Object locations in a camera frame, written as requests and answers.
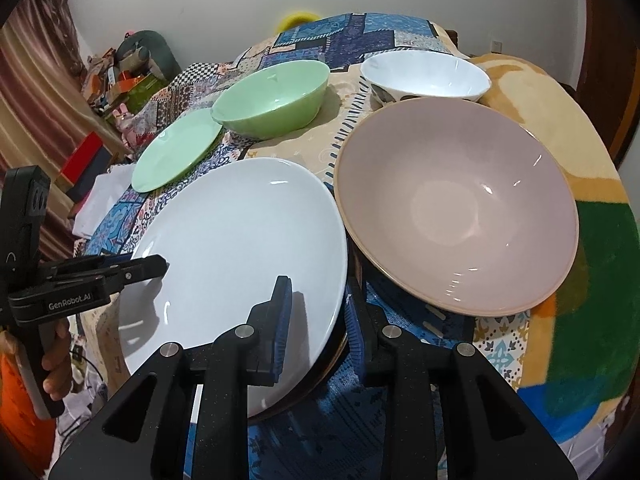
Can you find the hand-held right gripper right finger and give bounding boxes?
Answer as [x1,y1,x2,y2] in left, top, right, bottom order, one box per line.
[344,277,581,480]

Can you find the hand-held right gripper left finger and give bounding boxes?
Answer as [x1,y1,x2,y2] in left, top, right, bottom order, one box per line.
[47,275,293,480]

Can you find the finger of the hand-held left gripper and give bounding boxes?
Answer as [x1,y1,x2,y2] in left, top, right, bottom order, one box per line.
[102,254,169,292]
[47,255,133,279]

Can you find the large white plate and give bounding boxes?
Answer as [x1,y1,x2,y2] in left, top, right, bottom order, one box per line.
[117,157,349,418]

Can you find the green bowl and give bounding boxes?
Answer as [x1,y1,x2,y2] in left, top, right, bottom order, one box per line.
[210,60,331,140]

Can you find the white bowl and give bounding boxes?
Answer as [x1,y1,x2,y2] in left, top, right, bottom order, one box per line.
[360,51,492,107]

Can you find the person's left hand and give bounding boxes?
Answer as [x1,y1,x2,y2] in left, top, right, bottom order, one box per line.
[42,321,74,402]

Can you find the white cloth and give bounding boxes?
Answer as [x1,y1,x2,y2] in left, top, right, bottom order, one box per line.
[72,162,141,241]

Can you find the red box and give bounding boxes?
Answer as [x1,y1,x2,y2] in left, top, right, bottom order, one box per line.
[57,132,103,186]

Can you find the green plate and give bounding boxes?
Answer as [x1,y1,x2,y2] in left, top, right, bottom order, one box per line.
[131,107,223,193]

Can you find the pink plush toy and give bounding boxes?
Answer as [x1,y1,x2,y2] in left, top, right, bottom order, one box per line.
[112,105,146,143]

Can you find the striped brown curtain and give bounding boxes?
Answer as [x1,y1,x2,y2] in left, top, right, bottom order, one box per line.
[0,0,136,261]

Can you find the orange garment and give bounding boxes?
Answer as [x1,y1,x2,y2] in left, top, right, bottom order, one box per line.
[0,330,56,476]

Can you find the large pink bowl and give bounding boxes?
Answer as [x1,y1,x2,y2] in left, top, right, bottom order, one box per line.
[334,96,581,318]

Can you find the pile of boxes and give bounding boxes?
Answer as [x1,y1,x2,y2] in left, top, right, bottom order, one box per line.
[80,47,166,121]

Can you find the yellow and green fleece blanket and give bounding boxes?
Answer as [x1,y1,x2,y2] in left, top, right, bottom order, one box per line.
[465,52,636,480]

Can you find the blue patchwork blanket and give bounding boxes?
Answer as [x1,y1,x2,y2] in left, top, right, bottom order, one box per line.
[75,10,531,480]

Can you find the brown wooden door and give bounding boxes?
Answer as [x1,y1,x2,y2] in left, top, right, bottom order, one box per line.
[580,0,640,161]

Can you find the yellow ring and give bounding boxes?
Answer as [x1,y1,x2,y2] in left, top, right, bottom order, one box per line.
[277,10,321,33]

